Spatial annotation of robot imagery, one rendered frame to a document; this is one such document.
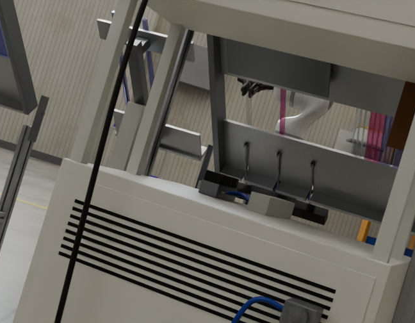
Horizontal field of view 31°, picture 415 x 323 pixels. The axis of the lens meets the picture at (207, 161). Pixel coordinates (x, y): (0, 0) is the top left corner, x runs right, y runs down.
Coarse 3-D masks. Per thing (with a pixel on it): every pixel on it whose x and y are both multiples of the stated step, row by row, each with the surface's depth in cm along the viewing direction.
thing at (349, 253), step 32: (64, 160) 154; (128, 192) 148; (160, 192) 146; (192, 192) 177; (224, 224) 141; (256, 224) 138; (288, 224) 164; (320, 256) 134; (352, 256) 132; (384, 288) 130; (384, 320) 148
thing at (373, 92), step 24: (240, 48) 202; (264, 48) 198; (240, 72) 208; (264, 72) 204; (288, 72) 200; (312, 72) 196; (336, 72) 197; (360, 72) 194; (312, 96) 206; (336, 96) 202; (360, 96) 199; (384, 96) 195
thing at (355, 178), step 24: (240, 144) 232; (264, 144) 227; (288, 144) 223; (312, 144) 219; (240, 168) 239; (264, 168) 234; (288, 168) 229; (336, 168) 220; (360, 168) 216; (384, 168) 211; (336, 192) 227; (360, 192) 222; (384, 192) 218
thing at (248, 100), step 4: (248, 80) 215; (248, 84) 216; (248, 88) 217; (248, 100) 220; (248, 104) 221; (248, 108) 222; (248, 112) 223; (248, 116) 224; (248, 120) 225; (248, 124) 227
